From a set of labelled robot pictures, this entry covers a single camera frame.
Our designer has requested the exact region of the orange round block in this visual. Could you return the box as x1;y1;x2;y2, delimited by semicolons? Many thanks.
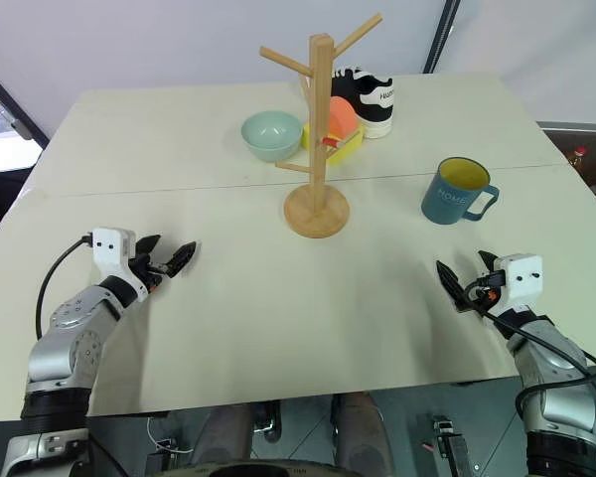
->
327;95;362;143

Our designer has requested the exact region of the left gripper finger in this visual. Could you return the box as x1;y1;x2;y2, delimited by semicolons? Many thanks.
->
166;240;199;278
136;234;163;256

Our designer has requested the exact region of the black slanted rail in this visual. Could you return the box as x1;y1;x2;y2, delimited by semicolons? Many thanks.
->
420;0;459;74

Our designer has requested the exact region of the wooden mug tree stand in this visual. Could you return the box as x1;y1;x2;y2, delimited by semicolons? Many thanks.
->
258;13;384;240

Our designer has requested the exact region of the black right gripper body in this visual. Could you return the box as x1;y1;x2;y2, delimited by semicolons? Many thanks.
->
468;269;502;315

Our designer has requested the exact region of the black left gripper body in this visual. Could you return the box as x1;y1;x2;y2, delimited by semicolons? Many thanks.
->
127;252;174;295

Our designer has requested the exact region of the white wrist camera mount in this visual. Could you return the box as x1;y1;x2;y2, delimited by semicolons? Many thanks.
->
89;227;148;304
495;253;544;314

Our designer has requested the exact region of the black metal bracket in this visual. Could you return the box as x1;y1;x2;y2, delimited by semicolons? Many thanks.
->
429;414;479;477

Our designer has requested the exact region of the blue mug yellow inside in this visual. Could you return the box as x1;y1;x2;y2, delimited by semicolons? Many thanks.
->
420;156;502;226

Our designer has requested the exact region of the thin white cable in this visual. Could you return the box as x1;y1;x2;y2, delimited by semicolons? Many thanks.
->
146;415;196;456

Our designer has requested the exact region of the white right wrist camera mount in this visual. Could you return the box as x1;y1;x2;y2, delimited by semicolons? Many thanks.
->
495;253;544;314

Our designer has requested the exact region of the grey rounded leg shape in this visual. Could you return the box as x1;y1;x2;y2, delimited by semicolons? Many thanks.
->
192;402;253;464
333;391;394;468

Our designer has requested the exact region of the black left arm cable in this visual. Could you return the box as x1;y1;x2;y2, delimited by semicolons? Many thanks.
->
35;234;94;342

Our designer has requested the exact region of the black and white sneaker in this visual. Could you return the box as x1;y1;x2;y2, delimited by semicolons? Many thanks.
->
330;67;396;140

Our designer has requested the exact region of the red capped bottle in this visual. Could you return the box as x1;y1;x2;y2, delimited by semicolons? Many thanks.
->
565;145;590;171

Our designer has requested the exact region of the dark slanted window frame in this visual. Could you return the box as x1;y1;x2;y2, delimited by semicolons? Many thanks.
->
0;59;51;150

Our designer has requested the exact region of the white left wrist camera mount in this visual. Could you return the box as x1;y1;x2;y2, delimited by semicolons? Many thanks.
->
89;227;148;304

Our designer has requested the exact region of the light green bowl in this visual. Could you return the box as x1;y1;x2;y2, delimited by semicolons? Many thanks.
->
240;110;303;164

